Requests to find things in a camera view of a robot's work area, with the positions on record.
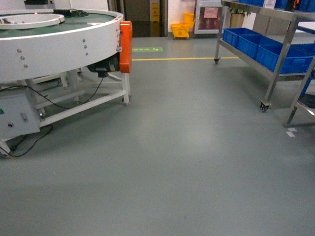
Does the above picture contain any blue bin on cart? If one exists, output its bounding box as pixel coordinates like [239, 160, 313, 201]
[223, 28, 260, 48]
[236, 35, 282, 59]
[255, 44, 315, 75]

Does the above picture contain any steel shelf cart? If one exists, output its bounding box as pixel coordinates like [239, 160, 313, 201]
[214, 0, 315, 112]

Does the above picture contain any yellow mop bucket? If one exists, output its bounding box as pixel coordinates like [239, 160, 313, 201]
[171, 12, 195, 39]

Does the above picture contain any white round conveyor machine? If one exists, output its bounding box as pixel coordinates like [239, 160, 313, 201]
[0, 9, 131, 156]

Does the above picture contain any yellow caution sign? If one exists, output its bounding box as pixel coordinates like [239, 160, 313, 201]
[150, 0, 160, 37]

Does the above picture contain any black power cable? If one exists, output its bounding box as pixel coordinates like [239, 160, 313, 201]
[0, 76, 104, 158]

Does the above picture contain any white control box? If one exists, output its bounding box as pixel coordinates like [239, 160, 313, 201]
[0, 88, 40, 139]

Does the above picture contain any orange motor guard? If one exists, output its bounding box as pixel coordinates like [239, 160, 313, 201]
[119, 21, 133, 73]

